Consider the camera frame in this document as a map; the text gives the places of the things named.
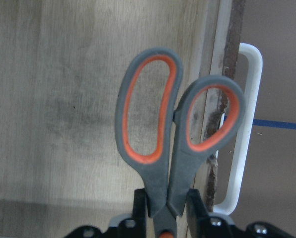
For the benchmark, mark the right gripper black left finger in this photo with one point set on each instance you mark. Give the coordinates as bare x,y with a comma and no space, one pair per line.
123,226

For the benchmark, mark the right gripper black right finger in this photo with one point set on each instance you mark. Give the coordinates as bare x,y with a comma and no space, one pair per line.
203,224

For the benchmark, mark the light wooden drawer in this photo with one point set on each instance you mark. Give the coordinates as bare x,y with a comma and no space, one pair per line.
61,66

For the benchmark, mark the white drawer handle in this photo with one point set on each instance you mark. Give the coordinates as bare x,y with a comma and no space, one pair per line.
252,85

